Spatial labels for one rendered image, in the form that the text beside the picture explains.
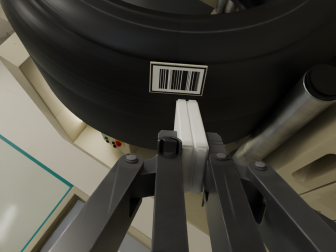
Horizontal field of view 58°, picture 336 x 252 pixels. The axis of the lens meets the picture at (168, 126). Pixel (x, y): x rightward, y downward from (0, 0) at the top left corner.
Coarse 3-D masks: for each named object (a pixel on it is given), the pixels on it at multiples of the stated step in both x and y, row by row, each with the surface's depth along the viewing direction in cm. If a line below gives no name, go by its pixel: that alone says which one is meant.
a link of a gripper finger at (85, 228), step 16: (128, 160) 14; (112, 176) 13; (128, 176) 13; (96, 192) 12; (112, 192) 12; (128, 192) 13; (96, 208) 11; (112, 208) 11; (128, 208) 13; (80, 224) 10; (96, 224) 11; (112, 224) 11; (128, 224) 14; (64, 240) 10; (80, 240) 10; (96, 240) 10; (112, 240) 12
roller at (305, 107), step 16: (320, 64) 34; (304, 80) 34; (320, 80) 33; (288, 96) 38; (304, 96) 34; (320, 96) 33; (272, 112) 43; (288, 112) 38; (304, 112) 36; (320, 112) 37; (256, 128) 50; (272, 128) 43; (288, 128) 41; (256, 144) 50; (272, 144) 47; (240, 160) 59
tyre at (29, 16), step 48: (0, 0) 40; (48, 0) 34; (96, 0) 34; (240, 0) 71; (288, 0) 35; (48, 48) 36; (96, 48) 34; (144, 48) 33; (192, 48) 33; (240, 48) 33; (288, 48) 35; (96, 96) 38; (144, 96) 35; (192, 96) 35; (240, 96) 36; (144, 144) 50
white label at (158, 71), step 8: (152, 64) 31; (160, 64) 31; (168, 64) 31; (176, 64) 31; (184, 64) 31; (192, 64) 32; (152, 72) 32; (160, 72) 32; (168, 72) 32; (176, 72) 32; (184, 72) 32; (192, 72) 32; (200, 72) 32; (152, 80) 33; (160, 80) 33; (168, 80) 33; (176, 80) 33; (184, 80) 33; (192, 80) 33; (200, 80) 33; (152, 88) 34; (160, 88) 34; (168, 88) 34; (176, 88) 34; (184, 88) 34; (192, 88) 34; (200, 88) 34
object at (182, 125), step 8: (176, 104) 21; (184, 104) 21; (176, 112) 20; (184, 112) 19; (176, 120) 20; (184, 120) 18; (176, 128) 19; (184, 128) 17; (184, 136) 16; (192, 136) 17; (184, 144) 16; (192, 144) 16; (184, 152) 16; (192, 152) 16; (184, 160) 16; (192, 160) 16; (184, 168) 16; (184, 176) 16; (184, 184) 16; (184, 192) 17
